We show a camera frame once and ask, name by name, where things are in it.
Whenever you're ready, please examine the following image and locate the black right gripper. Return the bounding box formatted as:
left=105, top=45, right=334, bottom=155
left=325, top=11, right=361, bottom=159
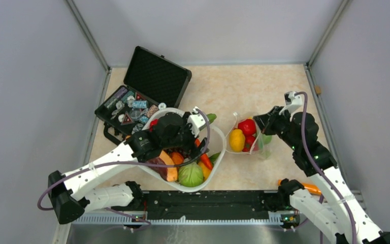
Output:
left=253, top=105, right=300, bottom=150

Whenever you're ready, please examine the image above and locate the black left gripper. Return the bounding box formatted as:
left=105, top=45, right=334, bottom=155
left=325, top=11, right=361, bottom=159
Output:
left=162, top=112, right=209, bottom=160

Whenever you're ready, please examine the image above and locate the small red toy tomato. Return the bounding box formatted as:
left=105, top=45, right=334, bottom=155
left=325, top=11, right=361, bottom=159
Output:
left=237, top=118, right=256, bottom=136

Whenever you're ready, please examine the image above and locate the clear zip top bag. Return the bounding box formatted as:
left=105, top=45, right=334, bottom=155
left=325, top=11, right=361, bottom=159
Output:
left=225, top=112, right=272, bottom=159

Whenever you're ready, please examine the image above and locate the red toy bell pepper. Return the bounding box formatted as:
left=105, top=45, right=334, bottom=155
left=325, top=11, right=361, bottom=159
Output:
left=149, top=119, right=158, bottom=131

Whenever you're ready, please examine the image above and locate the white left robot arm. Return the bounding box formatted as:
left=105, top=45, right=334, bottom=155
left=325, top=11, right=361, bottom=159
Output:
left=37, top=107, right=211, bottom=224

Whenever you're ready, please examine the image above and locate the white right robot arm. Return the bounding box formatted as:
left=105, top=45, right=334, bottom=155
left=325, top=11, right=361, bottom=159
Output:
left=253, top=91, right=390, bottom=243

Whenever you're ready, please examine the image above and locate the red toy chili pepper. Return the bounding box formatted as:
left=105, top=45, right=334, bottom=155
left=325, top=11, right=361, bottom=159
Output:
left=198, top=154, right=213, bottom=171

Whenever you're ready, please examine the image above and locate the white plastic basket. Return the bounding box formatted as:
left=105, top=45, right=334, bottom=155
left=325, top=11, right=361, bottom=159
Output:
left=138, top=107, right=228, bottom=193

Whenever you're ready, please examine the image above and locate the large green toy cabbage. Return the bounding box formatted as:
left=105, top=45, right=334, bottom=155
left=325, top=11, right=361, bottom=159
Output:
left=177, top=162, right=204, bottom=188

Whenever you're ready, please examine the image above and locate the black foam-lined case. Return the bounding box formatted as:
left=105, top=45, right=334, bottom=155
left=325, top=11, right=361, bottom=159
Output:
left=94, top=46, right=192, bottom=145

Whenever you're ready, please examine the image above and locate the orange marker pen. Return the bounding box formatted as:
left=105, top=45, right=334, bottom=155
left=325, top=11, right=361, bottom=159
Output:
left=277, top=179, right=322, bottom=196

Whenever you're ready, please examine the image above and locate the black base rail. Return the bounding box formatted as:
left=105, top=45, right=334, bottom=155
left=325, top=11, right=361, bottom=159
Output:
left=111, top=190, right=300, bottom=223

